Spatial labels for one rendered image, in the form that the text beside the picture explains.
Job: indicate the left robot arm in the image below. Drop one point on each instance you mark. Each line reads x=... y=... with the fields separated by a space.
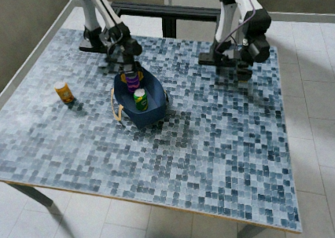
x=254 y=31

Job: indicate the green drink can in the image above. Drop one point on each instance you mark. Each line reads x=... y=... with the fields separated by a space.
x=140 y=98

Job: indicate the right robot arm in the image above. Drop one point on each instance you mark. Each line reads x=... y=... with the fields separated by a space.
x=128 y=45

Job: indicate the dark blue bag floor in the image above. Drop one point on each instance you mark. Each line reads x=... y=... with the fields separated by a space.
x=130 y=102

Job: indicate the purple drink can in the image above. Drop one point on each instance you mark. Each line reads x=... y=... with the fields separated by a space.
x=133 y=83

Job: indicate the blue canvas tote bag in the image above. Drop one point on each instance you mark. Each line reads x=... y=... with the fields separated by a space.
x=155 y=89

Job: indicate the yellow striped drink can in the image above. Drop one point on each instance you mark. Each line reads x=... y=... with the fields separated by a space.
x=63 y=91

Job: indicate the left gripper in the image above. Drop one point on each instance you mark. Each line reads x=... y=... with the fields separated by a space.
x=242 y=65

